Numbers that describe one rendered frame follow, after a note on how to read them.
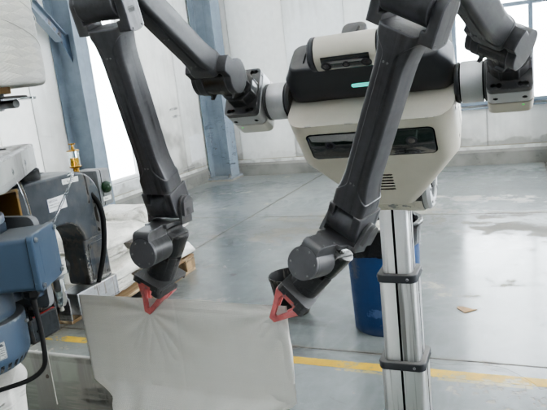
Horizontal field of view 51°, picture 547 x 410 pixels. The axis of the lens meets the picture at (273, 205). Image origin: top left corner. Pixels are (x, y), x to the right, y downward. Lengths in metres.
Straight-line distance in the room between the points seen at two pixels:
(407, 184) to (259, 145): 8.50
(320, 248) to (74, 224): 0.67
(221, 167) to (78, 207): 8.63
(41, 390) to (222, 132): 8.11
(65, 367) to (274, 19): 8.22
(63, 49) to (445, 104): 6.36
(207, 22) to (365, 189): 9.08
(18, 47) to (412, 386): 1.29
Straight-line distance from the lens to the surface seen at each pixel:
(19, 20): 1.07
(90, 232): 1.44
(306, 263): 0.93
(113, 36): 1.01
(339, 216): 0.97
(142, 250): 1.08
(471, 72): 1.31
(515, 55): 1.13
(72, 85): 7.30
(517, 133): 8.99
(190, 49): 1.20
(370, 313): 3.41
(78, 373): 1.95
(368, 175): 0.90
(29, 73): 1.06
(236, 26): 9.96
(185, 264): 4.95
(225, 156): 9.92
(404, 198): 1.50
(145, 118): 1.05
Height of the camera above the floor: 1.48
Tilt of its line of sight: 12 degrees down
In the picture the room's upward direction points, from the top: 7 degrees counter-clockwise
